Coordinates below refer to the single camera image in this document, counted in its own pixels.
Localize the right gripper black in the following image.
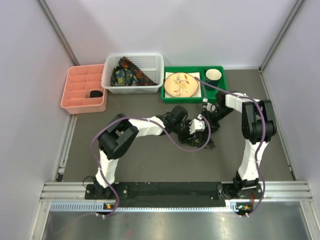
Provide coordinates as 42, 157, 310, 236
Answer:
201, 106, 235, 137

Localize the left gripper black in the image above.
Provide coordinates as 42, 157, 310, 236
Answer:
172, 119, 196, 144

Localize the green floral tie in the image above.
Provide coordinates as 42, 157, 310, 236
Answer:
178, 130, 209, 148

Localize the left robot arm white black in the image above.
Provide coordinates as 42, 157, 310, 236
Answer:
94, 105, 190, 199

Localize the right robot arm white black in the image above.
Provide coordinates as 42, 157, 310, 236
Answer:
202, 91, 277, 199

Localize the white paper napkin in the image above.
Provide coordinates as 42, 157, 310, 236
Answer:
165, 71, 202, 98

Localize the dark green mug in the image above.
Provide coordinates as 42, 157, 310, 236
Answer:
205, 69, 222, 87

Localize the beige floral plate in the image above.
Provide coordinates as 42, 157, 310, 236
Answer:
164, 72, 201, 98

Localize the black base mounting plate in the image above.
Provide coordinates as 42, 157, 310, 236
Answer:
84, 181, 264, 208

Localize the dark orange leaf tie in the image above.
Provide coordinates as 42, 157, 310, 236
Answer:
118, 56, 157, 86

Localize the white perforated plastic basket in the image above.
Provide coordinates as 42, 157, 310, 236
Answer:
101, 53, 165, 94

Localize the blue yellow floral tie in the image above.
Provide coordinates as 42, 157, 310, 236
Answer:
110, 66, 140, 87

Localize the rolled black tie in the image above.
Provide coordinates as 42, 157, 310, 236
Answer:
89, 90, 103, 98

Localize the pink divided organizer box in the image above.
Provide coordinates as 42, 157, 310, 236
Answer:
60, 64, 108, 115

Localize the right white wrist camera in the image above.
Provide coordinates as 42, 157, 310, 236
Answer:
202, 98, 217, 113

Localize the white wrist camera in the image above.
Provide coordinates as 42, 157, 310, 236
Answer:
202, 98, 217, 113
189, 114, 206, 135

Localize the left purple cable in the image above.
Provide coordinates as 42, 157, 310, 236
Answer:
90, 115, 212, 217

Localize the purple cable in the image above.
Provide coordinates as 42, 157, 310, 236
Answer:
90, 115, 212, 217
193, 76, 266, 218

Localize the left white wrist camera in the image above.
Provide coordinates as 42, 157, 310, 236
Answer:
189, 114, 206, 135

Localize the white slotted cable duct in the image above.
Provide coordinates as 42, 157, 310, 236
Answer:
50, 202, 239, 213

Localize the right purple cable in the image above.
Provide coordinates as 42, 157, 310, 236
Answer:
193, 76, 266, 218

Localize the right aluminium corner post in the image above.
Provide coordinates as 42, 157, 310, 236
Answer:
258, 0, 306, 73

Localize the aluminium corner post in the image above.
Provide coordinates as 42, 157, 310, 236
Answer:
36, 0, 80, 66
258, 0, 306, 73

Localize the aluminium frame rail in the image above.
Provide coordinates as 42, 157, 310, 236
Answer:
40, 181, 313, 202

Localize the left aluminium corner post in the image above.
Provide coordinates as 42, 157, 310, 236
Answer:
36, 0, 80, 66

